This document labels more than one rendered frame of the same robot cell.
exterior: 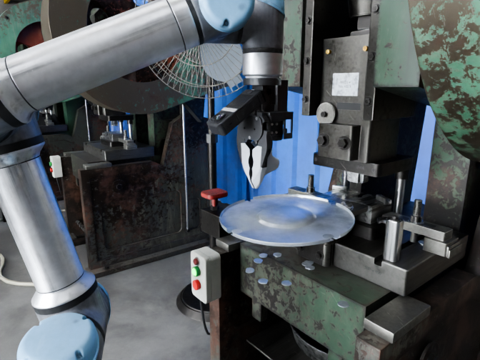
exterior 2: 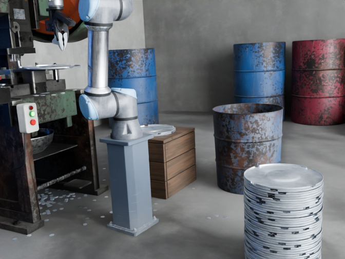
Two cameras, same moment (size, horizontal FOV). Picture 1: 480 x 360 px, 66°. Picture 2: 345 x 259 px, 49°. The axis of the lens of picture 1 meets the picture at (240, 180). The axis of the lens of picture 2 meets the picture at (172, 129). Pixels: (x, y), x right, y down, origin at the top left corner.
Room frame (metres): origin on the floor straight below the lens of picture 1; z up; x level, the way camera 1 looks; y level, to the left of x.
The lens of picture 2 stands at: (1.02, 2.00, 0.83)
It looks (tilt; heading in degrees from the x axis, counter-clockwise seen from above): 12 degrees down; 247
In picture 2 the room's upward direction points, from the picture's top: 3 degrees counter-clockwise
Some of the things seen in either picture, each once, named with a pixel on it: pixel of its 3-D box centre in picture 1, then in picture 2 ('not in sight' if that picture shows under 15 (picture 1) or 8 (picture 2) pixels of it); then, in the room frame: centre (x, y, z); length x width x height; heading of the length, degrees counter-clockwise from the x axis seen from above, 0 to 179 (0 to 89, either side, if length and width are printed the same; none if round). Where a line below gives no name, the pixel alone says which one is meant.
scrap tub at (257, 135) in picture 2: not in sight; (247, 146); (-0.31, 0.10, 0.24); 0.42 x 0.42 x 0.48
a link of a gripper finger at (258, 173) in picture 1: (267, 166); (61, 41); (0.72, -0.05, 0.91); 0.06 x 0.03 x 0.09; 128
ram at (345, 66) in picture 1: (355, 96); (14, 19); (0.92, -0.28, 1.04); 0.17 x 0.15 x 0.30; 129
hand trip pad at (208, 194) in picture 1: (214, 203); not in sight; (1.06, 0.08, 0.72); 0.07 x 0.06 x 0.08; 129
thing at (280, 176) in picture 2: not in sight; (282, 175); (0.09, 0.89, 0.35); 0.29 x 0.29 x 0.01
